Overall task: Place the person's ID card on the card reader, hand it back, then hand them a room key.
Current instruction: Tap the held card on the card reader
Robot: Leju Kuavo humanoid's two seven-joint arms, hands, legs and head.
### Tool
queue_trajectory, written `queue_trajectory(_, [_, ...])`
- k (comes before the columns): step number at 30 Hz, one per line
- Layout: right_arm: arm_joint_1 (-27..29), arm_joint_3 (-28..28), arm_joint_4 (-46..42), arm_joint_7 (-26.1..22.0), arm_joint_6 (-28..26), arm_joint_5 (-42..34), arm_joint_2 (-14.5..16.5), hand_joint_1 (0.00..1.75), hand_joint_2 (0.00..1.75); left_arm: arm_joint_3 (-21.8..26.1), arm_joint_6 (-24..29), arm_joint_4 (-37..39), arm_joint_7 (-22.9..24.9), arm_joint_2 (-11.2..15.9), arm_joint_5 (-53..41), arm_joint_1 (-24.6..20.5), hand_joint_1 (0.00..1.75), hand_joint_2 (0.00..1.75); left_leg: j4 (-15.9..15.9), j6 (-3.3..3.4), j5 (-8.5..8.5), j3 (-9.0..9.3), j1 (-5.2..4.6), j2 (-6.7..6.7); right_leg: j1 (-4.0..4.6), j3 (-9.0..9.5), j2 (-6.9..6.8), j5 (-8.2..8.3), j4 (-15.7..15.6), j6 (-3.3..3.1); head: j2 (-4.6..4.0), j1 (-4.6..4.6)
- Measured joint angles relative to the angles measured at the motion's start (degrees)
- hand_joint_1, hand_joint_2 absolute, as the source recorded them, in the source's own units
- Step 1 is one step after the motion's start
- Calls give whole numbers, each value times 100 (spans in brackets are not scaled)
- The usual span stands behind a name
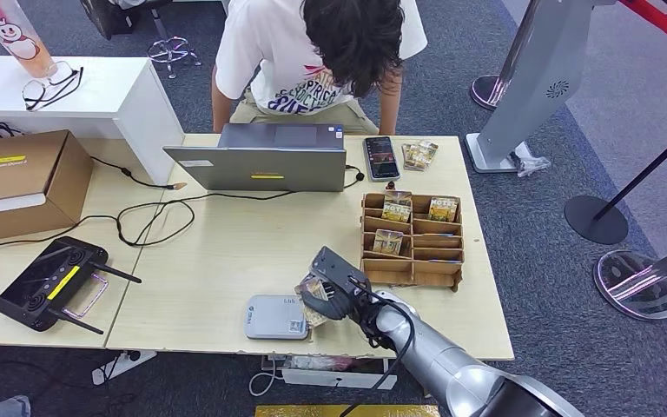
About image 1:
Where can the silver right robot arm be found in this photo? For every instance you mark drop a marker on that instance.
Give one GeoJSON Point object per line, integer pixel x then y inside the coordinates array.
{"type": "Point", "coordinates": [443, 362]}

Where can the wooden card organizer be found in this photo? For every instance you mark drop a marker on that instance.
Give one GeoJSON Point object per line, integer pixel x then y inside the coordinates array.
{"type": "Point", "coordinates": [437, 253]}

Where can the chrome base stanchion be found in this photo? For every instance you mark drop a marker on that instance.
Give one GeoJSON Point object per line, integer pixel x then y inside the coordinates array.
{"type": "Point", "coordinates": [635, 285]}

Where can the white counter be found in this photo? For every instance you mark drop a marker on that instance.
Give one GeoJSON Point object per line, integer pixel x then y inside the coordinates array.
{"type": "Point", "coordinates": [109, 98]}

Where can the snowman print cup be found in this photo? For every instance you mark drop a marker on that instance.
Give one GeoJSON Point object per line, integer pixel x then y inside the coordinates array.
{"type": "Point", "coordinates": [17, 40]}

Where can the clear plastic bag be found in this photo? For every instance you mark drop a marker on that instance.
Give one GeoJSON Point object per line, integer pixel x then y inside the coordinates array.
{"type": "Point", "coordinates": [529, 166]}

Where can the gold floor tape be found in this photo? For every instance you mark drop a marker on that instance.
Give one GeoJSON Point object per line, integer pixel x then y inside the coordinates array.
{"type": "Point", "coordinates": [322, 412]}

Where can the brown cardboard box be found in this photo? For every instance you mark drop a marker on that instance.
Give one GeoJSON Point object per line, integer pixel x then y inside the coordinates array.
{"type": "Point", "coordinates": [23, 172]}

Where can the silver kiosk stand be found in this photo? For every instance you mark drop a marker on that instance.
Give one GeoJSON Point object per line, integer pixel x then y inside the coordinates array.
{"type": "Point", "coordinates": [540, 75]}

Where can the black smartphone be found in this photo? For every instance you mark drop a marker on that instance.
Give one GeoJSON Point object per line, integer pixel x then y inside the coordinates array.
{"type": "Point", "coordinates": [382, 158]}

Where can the white box under table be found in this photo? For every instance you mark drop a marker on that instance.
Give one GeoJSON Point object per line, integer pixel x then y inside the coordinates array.
{"type": "Point", "coordinates": [322, 379]}

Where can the black remote controller with antennas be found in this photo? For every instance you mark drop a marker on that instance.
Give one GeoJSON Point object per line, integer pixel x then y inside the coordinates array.
{"type": "Point", "coordinates": [46, 282]}

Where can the black-framed glasses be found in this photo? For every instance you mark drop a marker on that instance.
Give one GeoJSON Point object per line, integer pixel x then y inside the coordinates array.
{"type": "Point", "coordinates": [37, 92]}

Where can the black office chair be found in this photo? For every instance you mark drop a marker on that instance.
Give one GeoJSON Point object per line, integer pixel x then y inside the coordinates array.
{"type": "Point", "coordinates": [106, 20]}

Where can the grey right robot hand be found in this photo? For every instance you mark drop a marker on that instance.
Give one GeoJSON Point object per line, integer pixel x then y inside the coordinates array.
{"type": "Point", "coordinates": [336, 305]}

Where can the grey laptop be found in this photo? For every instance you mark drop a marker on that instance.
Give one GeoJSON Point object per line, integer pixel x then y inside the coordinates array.
{"type": "Point", "coordinates": [253, 167]}

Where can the person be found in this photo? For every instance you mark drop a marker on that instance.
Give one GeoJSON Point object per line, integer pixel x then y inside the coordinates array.
{"type": "Point", "coordinates": [276, 57]}

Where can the dark round stanchion base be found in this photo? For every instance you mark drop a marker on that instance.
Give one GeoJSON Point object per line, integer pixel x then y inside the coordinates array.
{"type": "Point", "coordinates": [483, 92]}

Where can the stack of gold cards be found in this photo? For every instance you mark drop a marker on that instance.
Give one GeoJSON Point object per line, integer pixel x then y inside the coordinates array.
{"type": "Point", "coordinates": [420, 155]}

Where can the grey card reader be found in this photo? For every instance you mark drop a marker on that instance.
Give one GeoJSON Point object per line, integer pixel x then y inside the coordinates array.
{"type": "Point", "coordinates": [270, 319]}

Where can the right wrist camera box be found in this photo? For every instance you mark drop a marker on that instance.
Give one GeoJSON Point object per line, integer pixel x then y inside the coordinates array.
{"type": "Point", "coordinates": [336, 267]}

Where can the black stanchion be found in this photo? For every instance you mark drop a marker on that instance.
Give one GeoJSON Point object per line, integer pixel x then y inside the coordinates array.
{"type": "Point", "coordinates": [595, 221]}

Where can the gold patterned ID card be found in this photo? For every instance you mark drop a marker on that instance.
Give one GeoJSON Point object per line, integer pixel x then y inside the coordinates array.
{"type": "Point", "coordinates": [310, 286]}

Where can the white power strip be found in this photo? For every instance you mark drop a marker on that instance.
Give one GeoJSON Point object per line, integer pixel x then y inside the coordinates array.
{"type": "Point", "coordinates": [118, 368]}

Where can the chrome stool base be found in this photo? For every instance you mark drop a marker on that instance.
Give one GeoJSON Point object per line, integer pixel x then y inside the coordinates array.
{"type": "Point", "coordinates": [170, 53]}

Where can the gold hotel key card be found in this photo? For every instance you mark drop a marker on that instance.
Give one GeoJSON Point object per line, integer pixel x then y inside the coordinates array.
{"type": "Point", "coordinates": [443, 210]}
{"type": "Point", "coordinates": [397, 210]}
{"type": "Point", "coordinates": [388, 243]}

